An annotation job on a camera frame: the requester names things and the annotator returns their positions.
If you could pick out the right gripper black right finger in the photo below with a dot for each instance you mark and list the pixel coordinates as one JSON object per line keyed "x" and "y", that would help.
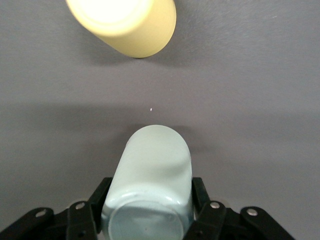
{"x": 220, "y": 222}

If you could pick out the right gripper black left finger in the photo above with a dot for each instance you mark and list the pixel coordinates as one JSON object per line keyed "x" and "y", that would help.
{"x": 75, "y": 220}

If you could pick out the pale green plastic cup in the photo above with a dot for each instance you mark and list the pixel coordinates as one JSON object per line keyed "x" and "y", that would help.
{"x": 150, "y": 170}

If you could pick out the yellow plastic cup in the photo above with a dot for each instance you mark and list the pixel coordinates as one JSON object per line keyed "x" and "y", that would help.
{"x": 140, "y": 32}

